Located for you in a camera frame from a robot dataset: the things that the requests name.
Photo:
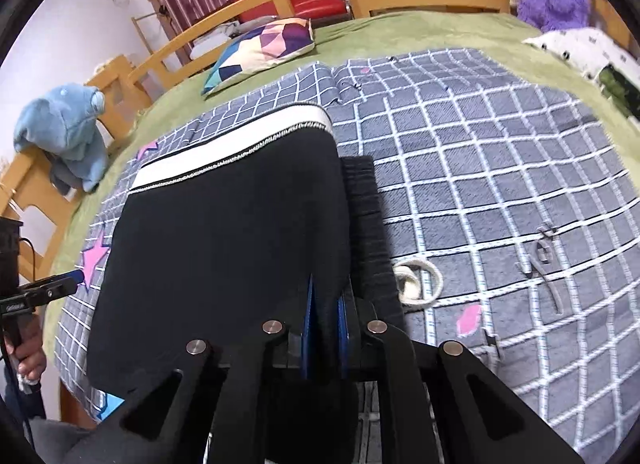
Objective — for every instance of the person's grey clothing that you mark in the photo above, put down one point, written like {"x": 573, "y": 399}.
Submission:
{"x": 60, "y": 444}

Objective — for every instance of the grey checked blanket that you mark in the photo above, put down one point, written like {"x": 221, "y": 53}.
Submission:
{"x": 475, "y": 169}

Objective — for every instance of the person's left hand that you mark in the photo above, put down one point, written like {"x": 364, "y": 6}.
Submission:
{"x": 32, "y": 354}

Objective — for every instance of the white flower print pillow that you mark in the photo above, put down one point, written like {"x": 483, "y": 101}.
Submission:
{"x": 575, "y": 47}

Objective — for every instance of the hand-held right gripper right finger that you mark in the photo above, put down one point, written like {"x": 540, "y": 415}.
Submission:
{"x": 342, "y": 344}

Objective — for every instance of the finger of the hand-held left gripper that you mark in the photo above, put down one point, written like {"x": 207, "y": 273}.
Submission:
{"x": 57, "y": 289}

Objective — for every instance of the wooden coat rack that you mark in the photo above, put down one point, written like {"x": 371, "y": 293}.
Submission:
{"x": 142, "y": 34}

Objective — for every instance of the geometric patterned pillow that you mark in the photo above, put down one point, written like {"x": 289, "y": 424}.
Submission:
{"x": 260, "y": 49}

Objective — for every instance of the green bedspread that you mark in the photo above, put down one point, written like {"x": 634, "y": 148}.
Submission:
{"x": 400, "y": 29}

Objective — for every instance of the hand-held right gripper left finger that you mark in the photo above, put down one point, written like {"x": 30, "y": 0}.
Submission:
{"x": 307, "y": 344}

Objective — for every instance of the black pants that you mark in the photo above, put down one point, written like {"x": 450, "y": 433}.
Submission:
{"x": 225, "y": 244}

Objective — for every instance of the blue plush garment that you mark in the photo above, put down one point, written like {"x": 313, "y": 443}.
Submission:
{"x": 60, "y": 129}

